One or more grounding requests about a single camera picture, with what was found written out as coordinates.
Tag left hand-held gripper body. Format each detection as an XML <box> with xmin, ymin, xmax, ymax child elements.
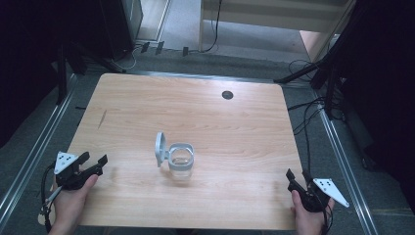
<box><xmin>53</xmin><ymin>151</ymin><xmax>100</xmax><ymax>192</ymax></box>

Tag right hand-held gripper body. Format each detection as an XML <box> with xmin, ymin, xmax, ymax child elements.
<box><xmin>287</xmin><ymin>177</ymin><xmax>350</xmax><ymax>213</ymax></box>

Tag person's right hand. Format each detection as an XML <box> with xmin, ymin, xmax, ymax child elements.
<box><xmin>291</xmin><ymin>189</ymin><xmax>336</xmax><ymax>235</ymax></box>

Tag person's left hand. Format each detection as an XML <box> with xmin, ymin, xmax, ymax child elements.
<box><xmin>48</xmin><ymin>173</ymin><xmax>100</xmax><ymax>235</ymax></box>

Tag clear jar with grey lid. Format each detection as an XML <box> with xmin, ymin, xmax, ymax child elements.
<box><xmin>154</xmin><ymin>130</ymin><xmax>196</xmax><ymax>181</ymax></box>

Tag black metal tripod stand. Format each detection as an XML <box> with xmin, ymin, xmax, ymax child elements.
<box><xmin>273</xmin><ymin>48</ymin><xmax>344</xmax><ymax>120</ymax></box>

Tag dark cabinet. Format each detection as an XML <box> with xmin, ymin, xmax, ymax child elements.
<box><xmin>99</xmin><ymin>0</ymin><xmax>145</xmax><ymax>62</ymax></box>

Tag white wooden furniture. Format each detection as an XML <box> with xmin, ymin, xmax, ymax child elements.
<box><xmin>198</xmin><ymin>0</ymin><xmax>357</xmax><ymax>55</ymax></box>

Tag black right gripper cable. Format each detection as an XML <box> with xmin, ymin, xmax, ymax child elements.
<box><xmin>321</xmin><ymin>201</ymin><xmax>335</xmax><ymax>235</ymax></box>

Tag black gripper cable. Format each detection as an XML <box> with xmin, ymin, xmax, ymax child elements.
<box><xmin>39</xmin><ymin>162</ymin><xmax>64</xmax><ymax>234</ymax></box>
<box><xmin>321</xmin><ymin>201</ymin><xmax>335</xmax><ymax>235</ymax></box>

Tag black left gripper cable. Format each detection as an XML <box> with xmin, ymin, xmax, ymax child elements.
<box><xmin>39</xmin><ymin>162</ymin><xmax>64</xmax><ymax>234</ymax></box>

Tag metal floor rail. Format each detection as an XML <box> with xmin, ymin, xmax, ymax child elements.
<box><xmin>125</xmin><ymin>69</ymin><xmax>314</xmax><ymax>86</ymax></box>
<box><xmin>311</xmin><ymin>87</ymin><xmax>382</xmax><ymax>235</ymax></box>
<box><xmin>0</xmin><ymin>73</ymin><xmax>78</xmax><ymax>223</ymax></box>

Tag black floor cables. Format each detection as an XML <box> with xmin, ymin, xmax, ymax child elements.
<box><xmin>286</xmin><ymin>58</ymin><xmax>346</xmax><ymax>165</ymax></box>

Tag white floor cable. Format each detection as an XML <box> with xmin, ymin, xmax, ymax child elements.
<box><xmin>110</xmin><ymin>44</ymin><xmax>145</xmax><ymax>71</ymax></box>

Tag black hanging cable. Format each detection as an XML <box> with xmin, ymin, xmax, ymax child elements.
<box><xmin>195</xmin><ymin>0</ymin><xmax>224</xmax><ymax>55</ymax></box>

